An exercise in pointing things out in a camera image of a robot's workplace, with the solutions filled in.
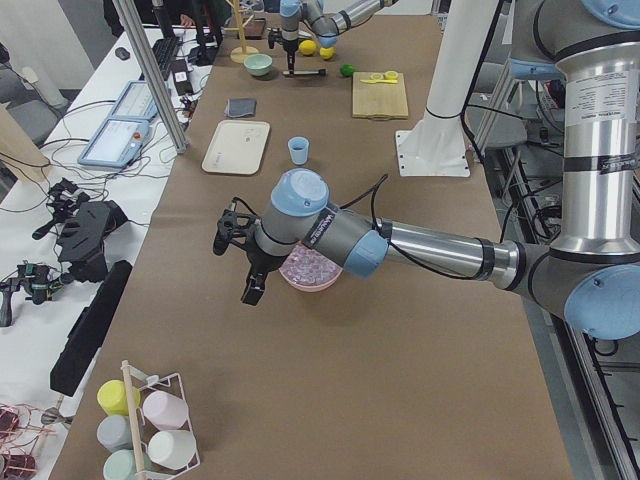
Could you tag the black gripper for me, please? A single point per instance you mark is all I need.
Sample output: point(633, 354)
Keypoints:
point(289, 46)
point(258, 259)

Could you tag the steel muddler black tip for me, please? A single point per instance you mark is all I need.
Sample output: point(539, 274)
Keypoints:
point(305, 73)

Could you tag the clear ice cube pile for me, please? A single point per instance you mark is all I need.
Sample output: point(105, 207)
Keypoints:
point(310, 265)

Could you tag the wooden cup stand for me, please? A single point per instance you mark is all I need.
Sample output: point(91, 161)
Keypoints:
point(244, 50)

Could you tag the light blue plastic cup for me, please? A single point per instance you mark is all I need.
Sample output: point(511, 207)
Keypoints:
point(298, 149)

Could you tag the pink cup in rack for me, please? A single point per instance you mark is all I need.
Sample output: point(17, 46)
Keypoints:
point(165, 411)

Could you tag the yellow cup in rack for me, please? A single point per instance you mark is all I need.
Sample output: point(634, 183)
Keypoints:
point(112, 398)

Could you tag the white cup in rack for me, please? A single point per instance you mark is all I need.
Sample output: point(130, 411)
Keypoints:
point(172, 449)

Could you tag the grey cup in rack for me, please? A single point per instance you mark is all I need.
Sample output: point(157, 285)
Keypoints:
point(114, 433)

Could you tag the mint cup in rack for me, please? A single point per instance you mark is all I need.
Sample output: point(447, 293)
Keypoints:
point(120, 465)

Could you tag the yellow lemon upper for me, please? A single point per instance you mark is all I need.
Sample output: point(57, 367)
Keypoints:
point(307, 47)

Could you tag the yellow lemon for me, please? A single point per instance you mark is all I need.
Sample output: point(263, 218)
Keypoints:
point(327, 53)
point(307, 47)

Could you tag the yellow lemon lower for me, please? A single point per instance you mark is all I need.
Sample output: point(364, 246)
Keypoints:
point(327, 53)

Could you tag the mint green bowl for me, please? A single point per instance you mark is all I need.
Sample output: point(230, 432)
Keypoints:
point(258, 65)

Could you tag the pink bowl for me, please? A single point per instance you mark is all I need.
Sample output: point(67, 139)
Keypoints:
point(310, 275)

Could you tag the green lime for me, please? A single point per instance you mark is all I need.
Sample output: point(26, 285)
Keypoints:
point(347, 70)

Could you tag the yellow plastic knife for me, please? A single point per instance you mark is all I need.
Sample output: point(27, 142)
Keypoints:
point(378, 81)

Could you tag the grey folded cloth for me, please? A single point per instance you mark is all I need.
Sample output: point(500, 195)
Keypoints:
point(240, 107)

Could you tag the bamboo cutting board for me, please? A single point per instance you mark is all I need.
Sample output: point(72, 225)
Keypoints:
point(378, 101)

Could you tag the cream rabbit tray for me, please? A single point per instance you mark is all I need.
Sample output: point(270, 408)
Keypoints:
point(236, 148)

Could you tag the black keyboard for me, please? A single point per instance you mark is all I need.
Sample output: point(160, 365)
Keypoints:
point(165, 51)

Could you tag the teach pendant far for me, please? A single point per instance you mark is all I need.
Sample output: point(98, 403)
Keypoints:
point(135, 101)

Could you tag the teach pendant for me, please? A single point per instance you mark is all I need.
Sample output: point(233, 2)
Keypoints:
point(116, 143)
point(135, 101)

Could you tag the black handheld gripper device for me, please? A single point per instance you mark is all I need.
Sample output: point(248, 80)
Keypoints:
point(86, 224)

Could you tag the teach pendant near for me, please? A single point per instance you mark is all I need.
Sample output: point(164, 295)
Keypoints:
point(116, 143)

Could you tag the long black speaker bar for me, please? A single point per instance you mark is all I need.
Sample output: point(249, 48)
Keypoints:
point(88, 333)

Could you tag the aluminium frame post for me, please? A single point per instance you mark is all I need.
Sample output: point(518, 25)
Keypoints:
point(130, 20)

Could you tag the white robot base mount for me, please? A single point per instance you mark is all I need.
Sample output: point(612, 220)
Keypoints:
point(436, 144)

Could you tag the white wire cup rack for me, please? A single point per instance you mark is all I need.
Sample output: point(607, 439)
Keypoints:
point(138, 386)

